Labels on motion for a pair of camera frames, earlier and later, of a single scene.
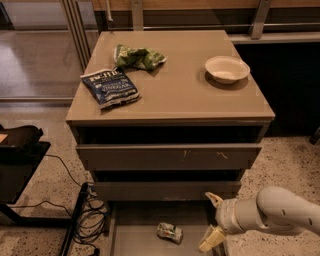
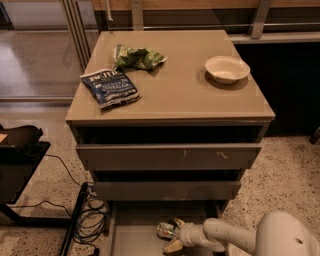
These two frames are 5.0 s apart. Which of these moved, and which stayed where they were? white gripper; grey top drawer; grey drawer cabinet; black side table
Moved: white gripper
Stayed: black side table; grey drawer cabinet; grey top drawer
